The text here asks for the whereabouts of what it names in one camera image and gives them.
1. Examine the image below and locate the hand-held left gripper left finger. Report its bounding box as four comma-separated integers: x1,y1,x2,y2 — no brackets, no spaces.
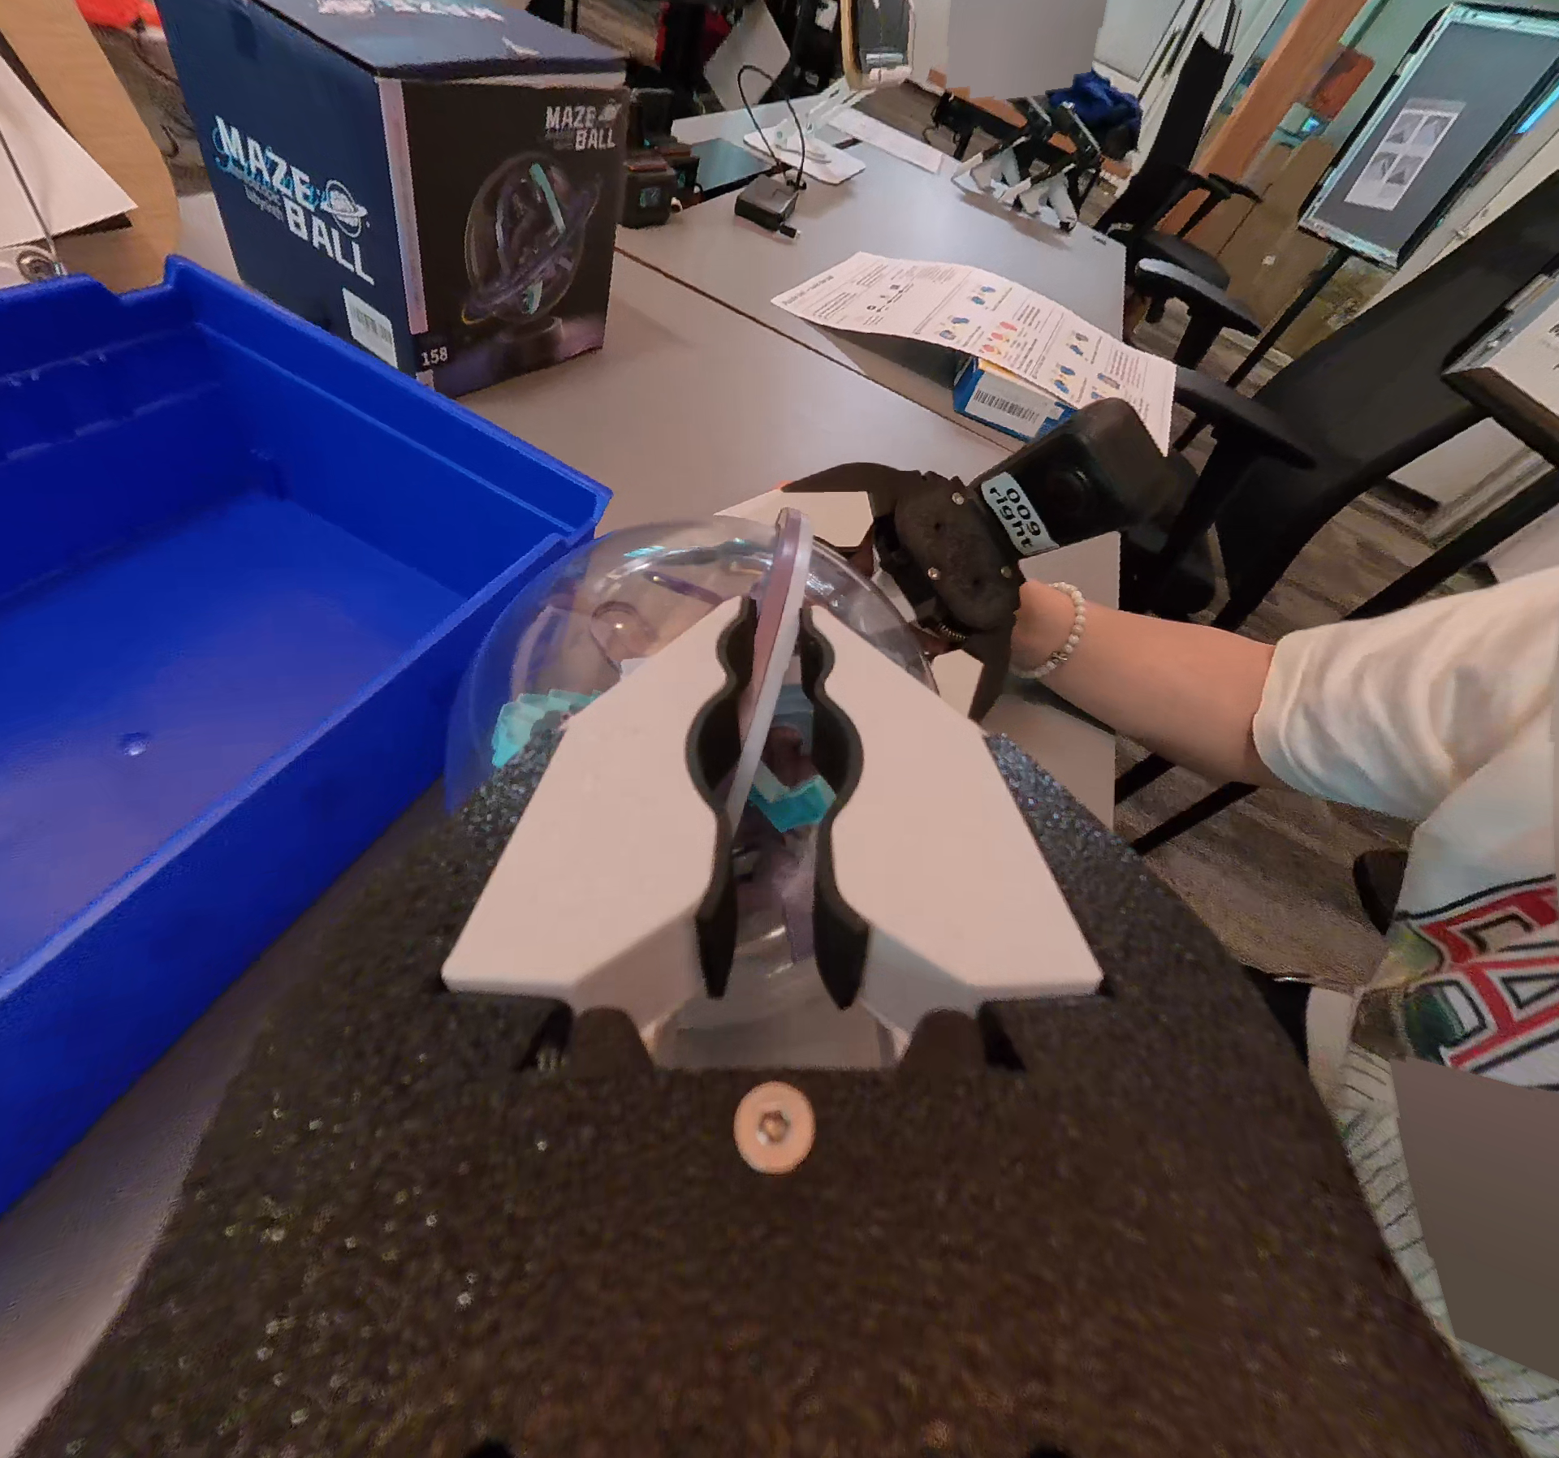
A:
439,600,752,1017

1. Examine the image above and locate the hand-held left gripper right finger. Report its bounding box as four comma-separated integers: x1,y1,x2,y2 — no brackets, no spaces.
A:
796,605,1106,1017

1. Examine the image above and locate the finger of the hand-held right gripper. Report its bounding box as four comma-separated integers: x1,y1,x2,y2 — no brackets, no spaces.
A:
711,485,881,567

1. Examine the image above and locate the clear plastic maze ball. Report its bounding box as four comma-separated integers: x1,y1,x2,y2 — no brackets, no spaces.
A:
442,507,942,1037

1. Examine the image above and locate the person's right hand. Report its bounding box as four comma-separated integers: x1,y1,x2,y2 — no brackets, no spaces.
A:
1006,579,1076,683

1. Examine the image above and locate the small blue box with leaflet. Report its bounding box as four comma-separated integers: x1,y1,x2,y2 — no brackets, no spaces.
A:
767,250,1184,452

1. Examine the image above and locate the white stand base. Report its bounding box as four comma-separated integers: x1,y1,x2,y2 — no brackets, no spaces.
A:
741,134,869,190

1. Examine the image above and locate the black battery box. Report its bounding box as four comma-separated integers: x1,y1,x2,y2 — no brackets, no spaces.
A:
619,134,704,232

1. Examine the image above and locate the blue plastic bin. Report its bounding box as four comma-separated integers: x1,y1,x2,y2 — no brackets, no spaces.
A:
0,254,616,1218

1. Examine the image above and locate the black office chair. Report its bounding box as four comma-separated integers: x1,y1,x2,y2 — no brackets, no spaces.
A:
1119,170,1559,634
1094,32,1264,335

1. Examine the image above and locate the person's white sleeve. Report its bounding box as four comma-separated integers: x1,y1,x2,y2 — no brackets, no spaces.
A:
1253,565,1559,842

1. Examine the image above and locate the person's printed white shirt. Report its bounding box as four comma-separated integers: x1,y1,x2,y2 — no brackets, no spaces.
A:
1308,837,1559,1458

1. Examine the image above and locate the framed sign on black easel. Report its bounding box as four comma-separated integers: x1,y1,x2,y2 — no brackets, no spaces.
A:
1113,262,1559,858

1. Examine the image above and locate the grey pinboard on stand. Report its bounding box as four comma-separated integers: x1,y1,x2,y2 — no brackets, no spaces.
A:
1224,0,1559,389

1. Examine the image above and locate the dark printed cardboard box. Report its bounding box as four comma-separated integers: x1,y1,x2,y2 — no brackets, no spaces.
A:
135,0,636,404

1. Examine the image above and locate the printed instruction sheet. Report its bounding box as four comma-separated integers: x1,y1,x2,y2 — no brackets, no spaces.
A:
0,55,140,257

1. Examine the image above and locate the instruction sheet on board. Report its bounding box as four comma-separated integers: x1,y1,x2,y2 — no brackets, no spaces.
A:
0,0,187,294

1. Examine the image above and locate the white bead bracelet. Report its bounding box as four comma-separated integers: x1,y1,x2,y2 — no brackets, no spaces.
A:
1014,579,1091,683

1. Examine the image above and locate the wooden post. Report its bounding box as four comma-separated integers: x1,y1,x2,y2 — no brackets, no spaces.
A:
1198,0,1441,184

